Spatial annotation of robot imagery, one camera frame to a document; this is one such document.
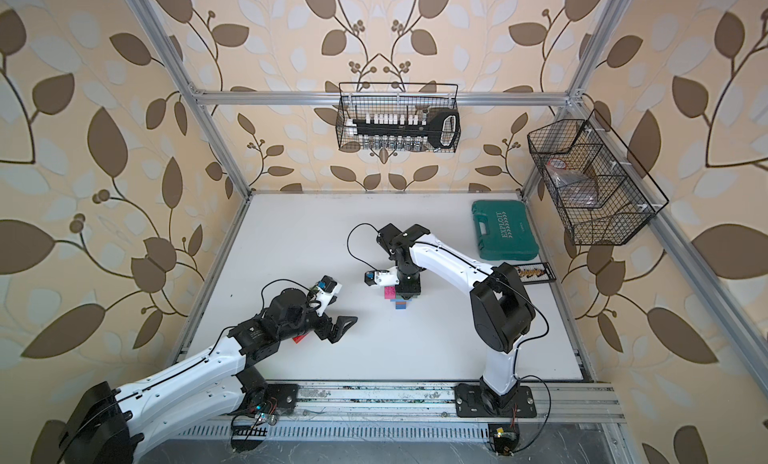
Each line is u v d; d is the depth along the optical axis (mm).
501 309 473
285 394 756
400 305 887
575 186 693
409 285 751
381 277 770
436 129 833
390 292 843
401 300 843
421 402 753
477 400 735
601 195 735
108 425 405
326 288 693
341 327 712
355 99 912
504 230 1021
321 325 705
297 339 854
